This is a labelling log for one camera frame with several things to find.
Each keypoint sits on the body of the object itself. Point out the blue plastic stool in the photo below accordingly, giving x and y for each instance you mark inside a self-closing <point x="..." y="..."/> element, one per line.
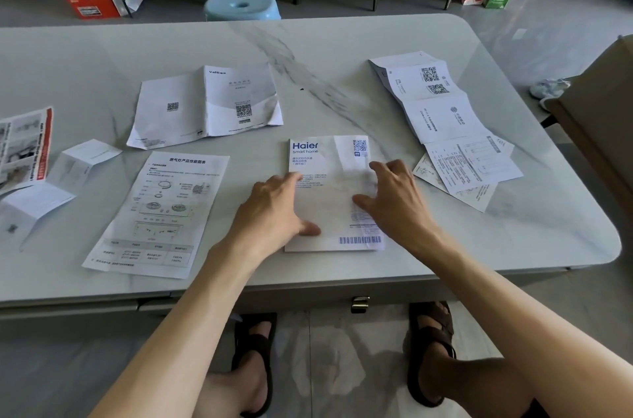
<point x="242" y="7"/>

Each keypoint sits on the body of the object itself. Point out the person's right leg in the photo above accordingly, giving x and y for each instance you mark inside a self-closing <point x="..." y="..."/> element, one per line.
<point x="484" y="388"/>

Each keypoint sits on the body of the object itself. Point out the white printed form sheet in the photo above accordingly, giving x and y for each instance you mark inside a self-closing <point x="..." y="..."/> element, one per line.
<point x="474" y="160"/>

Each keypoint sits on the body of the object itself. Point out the person's right hand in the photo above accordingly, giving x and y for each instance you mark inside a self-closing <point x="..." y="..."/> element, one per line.
<point x="400" y="210"/>

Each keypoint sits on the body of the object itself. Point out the white booklet with blue print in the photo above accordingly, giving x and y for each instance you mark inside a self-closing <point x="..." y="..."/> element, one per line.
<point x="331" y="195"/>

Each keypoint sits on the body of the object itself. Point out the white shoe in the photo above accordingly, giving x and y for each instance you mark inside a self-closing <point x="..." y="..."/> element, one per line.
<point x="549" y="88"/>

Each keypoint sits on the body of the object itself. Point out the brass drawer latch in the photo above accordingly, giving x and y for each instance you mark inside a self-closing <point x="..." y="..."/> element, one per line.
<point x="360" y="304"/>

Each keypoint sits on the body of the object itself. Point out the black left sandal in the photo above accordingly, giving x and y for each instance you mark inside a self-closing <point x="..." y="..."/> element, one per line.
<point x="245" y="338"/>

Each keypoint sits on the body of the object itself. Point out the person's right thumb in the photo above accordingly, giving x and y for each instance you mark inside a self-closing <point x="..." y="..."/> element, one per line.
<point x="365" y="204"/>

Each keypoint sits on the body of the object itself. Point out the person's leg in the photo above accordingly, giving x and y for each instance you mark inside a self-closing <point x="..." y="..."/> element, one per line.
<point x="232" y="390"/>
<point x="484" y="388"/>

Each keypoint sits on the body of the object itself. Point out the person's left forearm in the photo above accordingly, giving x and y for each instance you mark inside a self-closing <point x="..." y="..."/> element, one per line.
<point x="183" y="328"/>

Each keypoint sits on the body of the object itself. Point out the person's left hand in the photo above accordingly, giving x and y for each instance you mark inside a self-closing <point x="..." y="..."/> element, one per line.
<point x="262" y="217"/>

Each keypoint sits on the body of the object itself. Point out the open white grey booklet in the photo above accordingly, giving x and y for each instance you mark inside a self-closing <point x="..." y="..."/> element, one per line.
<point x="217" y="106"/>

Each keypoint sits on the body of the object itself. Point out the person's left leg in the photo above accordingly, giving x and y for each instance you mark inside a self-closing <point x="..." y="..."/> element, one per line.
<point x="232" y="390"/>

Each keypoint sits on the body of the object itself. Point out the person's right forearm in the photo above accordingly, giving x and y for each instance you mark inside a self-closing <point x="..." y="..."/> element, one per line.
<point x="514" y="304"/>

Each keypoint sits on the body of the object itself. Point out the long folded white leaflet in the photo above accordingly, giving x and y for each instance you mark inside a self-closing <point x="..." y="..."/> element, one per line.
<point x="435" y="101"/>

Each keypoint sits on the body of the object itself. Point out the person's left thumb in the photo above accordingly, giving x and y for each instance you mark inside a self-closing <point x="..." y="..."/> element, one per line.
<point x="304" y="227"/>

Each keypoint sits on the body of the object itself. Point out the white receipt paper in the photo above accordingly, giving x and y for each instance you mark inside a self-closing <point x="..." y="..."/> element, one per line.
<point x="474" y="197"/>

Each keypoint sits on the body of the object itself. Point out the crumpled white paper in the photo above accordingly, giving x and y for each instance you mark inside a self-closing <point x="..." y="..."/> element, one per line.
<point x="133" y="0"/>

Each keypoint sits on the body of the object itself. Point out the wooden chair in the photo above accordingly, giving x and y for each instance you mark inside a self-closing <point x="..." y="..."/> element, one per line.
<point x="601" y="116"/>

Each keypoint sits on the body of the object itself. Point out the red-edged flyer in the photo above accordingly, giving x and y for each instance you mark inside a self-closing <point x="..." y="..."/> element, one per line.
<point x="22" y="150"/>

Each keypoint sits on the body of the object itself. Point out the white sheet with diagrams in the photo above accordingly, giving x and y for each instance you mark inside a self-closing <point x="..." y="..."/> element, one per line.
<point x="158" y="215"/>

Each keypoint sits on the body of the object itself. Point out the brown right sandal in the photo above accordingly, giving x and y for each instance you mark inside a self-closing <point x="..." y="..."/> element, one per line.
<point x="425" y="333"/>

